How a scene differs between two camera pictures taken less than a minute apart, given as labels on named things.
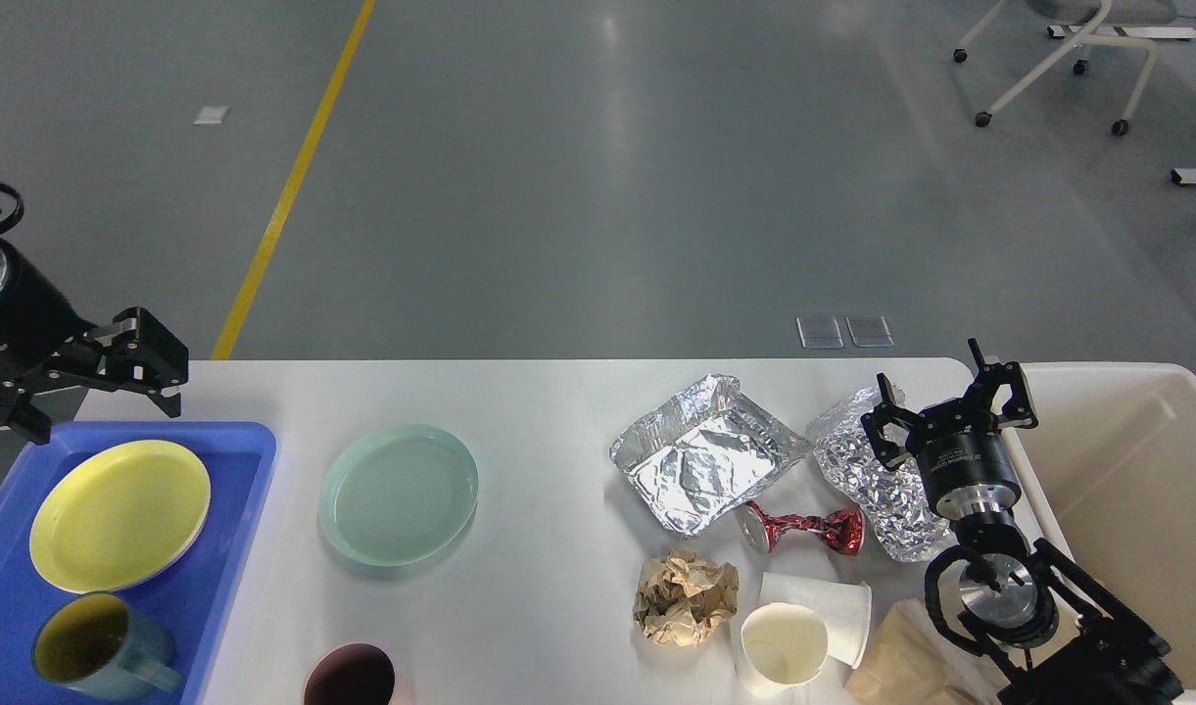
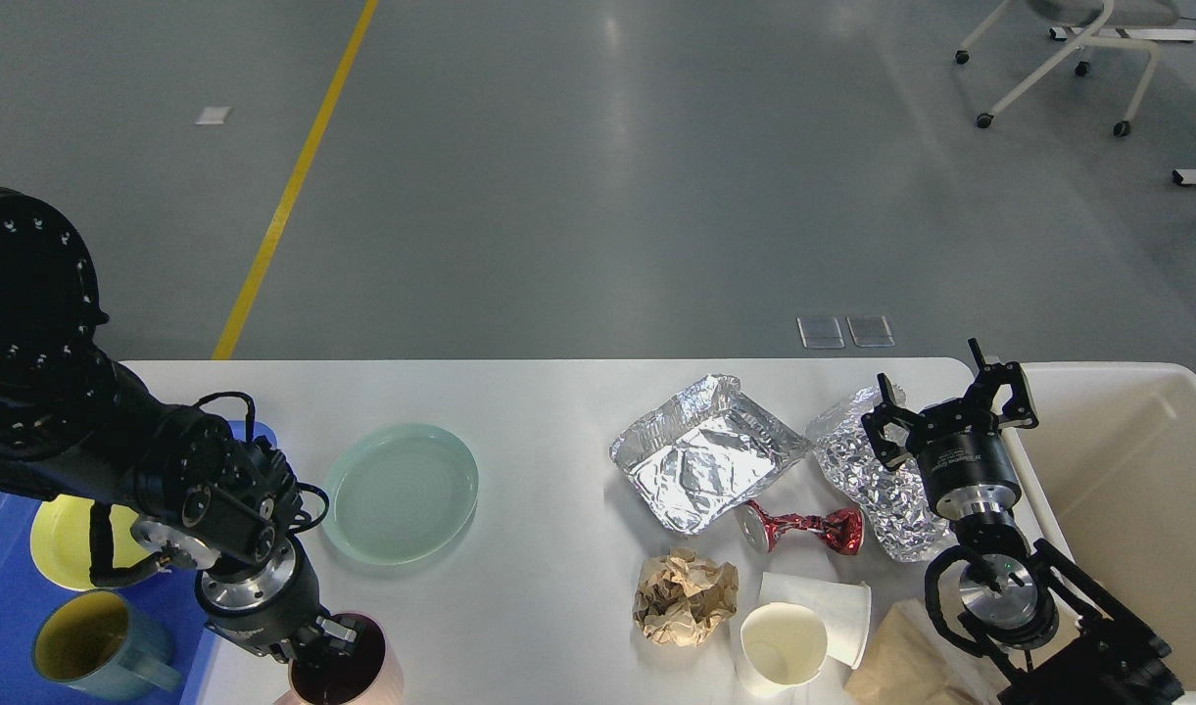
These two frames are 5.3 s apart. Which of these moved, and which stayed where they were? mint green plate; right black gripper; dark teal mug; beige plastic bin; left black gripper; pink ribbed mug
Moved: pink ribbed mug; left black gripper
Stayed: dark teal mug; beige plastic bin; mint green plate; right black gripper
